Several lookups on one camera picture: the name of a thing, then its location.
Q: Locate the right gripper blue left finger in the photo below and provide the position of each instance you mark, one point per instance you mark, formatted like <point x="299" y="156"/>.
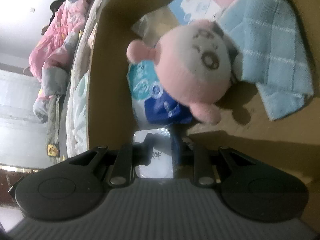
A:
<point x="130" y="156"/>

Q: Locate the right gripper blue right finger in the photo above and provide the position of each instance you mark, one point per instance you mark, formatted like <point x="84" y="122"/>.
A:
<point x="190" y="160"/>

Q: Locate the white strawberry tissue pack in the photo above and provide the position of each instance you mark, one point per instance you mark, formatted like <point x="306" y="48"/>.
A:
<point x="161" y="162"/>

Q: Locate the teal sponge pack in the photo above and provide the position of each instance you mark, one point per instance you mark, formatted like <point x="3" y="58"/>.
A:
<point x="140" y="78"/>

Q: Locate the pink plush toy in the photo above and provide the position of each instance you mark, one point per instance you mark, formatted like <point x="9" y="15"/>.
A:
<point x="193" y="65"/>

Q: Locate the light blue towel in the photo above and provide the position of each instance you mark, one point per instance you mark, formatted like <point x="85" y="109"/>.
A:
<point x="271" y="53"/>

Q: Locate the white blue tissue pack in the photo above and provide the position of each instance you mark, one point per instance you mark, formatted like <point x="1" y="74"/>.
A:
<point x="187" y="11"/>

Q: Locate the white plastic bag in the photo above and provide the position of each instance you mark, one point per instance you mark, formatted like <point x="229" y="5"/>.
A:
<point x="80" y="116"/>

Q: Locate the yellow picture card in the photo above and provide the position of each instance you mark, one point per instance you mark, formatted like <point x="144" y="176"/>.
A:
<point x="53" y="150"/>

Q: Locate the white fuzzy blanket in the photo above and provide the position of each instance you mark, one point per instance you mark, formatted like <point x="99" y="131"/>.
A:
<point x="81" y="65"/>

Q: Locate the pink grey quilt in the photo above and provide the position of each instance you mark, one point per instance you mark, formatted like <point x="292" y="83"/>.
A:
<point x="51" y="59"/>

